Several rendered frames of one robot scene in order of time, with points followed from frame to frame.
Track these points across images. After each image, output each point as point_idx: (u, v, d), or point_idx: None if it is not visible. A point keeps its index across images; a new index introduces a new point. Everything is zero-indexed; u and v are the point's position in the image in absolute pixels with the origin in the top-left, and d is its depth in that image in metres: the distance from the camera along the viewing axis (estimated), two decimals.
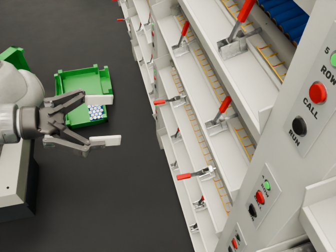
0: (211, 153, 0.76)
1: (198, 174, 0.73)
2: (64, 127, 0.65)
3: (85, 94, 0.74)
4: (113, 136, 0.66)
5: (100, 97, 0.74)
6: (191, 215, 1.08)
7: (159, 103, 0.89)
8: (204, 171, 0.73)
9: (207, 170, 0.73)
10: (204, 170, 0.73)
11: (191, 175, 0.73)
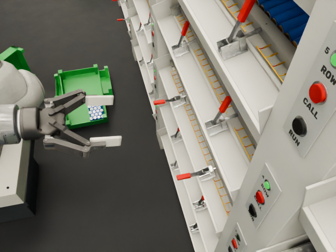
0: (211, 153, 0.76)
1: (198, 174, 0.73)
2: (64, 128, 0.65)
3: (86, 95, 0.74)
4: (114, 137, 0.66)
5: (101, 97, 0.74)
6: (191, 215, 1.08)
7: (159, 103, 0.89)
8: (204, 171, 0.73)
9: (207, 170, 0.73)
10: (204, 170, 0.73)
11: (191, 175, 0.73)
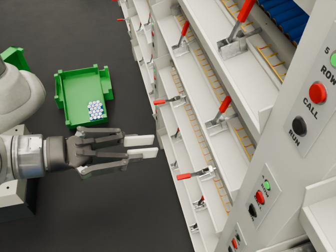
0: (211, 153, 0.76)
1: (198, 174, 0.73)
2: (94, 149, 0.66)
3: (128, 161, 0.65)
4: (145, 143, 0.70)
5: None
6: (191, 215, 1.08)
7: (159, 103, 0.89)
8: (204, 171, 0.73)
9: (207, 170, 0.73)
10: (204, 170, 0.73)
11: (191, 175, 0.73)
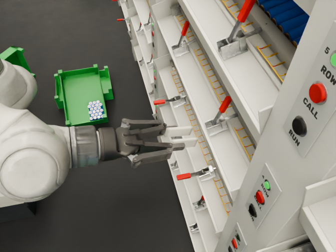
0: (211, 153, 0.76)
1: (198, 174, 0.73)
2: (143, 142, 0.66)
3: (165, 126, 0.72)
4: (191, 139, 0.70)
5: (181, 129, 0.72)
6: (191, 215, 1.08)
7: (159, 103, 0.89)
8: (204, 171, 0.73)
9: (207, 170, 0.73)
10: (204, 170, 0.73)
11: (191, 175, 0.73)
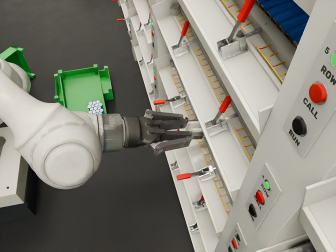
0: (211, 153, 0.76)
1: (198, 174, 0.73)
2: None
3: None
4: None
5: None
6: (191, 215, 1.08)
7: (159, 103, 0.89)
8: (204, 171, 0.73)
9: (207, 170, 0.73)
10: (204, 170, 0.73)
11: (191, 175, 0.73)
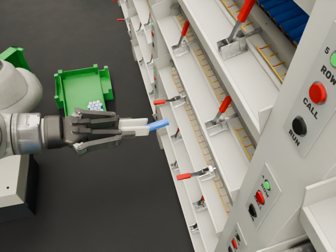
0: (211, 153, 0.76)
1: (198, 174, 0.73)
2: None
3: (122, 138, 0.69)
4: None
5: (135, 133, 0.72)
6: (191, 215, 1.08)
7: (159, 103, 0.89)
8: (204, 171, 0.73)
9: (207, 170, 0.73)
10: (204, 170, 0.73)
11: (191, 175, 0.73)
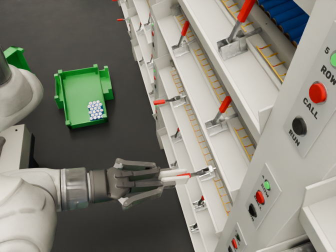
0: (211, 153, 0.76)
1: (198, 174, 0.73)
2: (134, 183, 0.67)
3: (159, 169, 0.72)
4: (183, 177, 0.71)
5: (175, 172, 0.71)
6: (191, 215, 1.08)
7: (159, 103, 0.89)
8: (204, 171, 0.73)
9: (207, 170, 0.73)
10: (204, 170, 0.73)
11: (191, 175, 0.73)
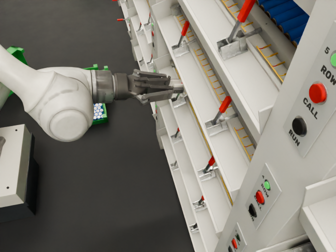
0: None
1: (207, 169, 0.73)
2: (149, 85, 0.81)
3: (169, 79, 0.86)
4: None
5: None
6: (191, 215, 1.08)
7: None
8: None
9: (214, 169, 0.74)
10: None
11: (211, 165, 0.71)
